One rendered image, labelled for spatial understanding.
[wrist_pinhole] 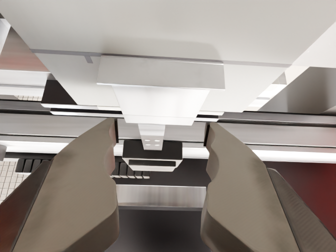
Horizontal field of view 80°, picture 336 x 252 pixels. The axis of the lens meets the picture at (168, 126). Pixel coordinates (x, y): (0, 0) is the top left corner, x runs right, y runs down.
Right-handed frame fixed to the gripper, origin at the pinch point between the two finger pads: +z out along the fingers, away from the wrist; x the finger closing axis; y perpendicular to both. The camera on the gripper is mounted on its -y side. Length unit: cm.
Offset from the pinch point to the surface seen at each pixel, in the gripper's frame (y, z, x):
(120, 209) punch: 10.7, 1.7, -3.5
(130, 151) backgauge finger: 19.0, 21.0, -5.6
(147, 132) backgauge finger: 9.4, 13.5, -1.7
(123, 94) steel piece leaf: 1.1, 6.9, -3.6
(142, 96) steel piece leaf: 1.3, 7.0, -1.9
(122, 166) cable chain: 34.0, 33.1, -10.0
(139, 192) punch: 10.3, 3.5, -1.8
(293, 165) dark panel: 41, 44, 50
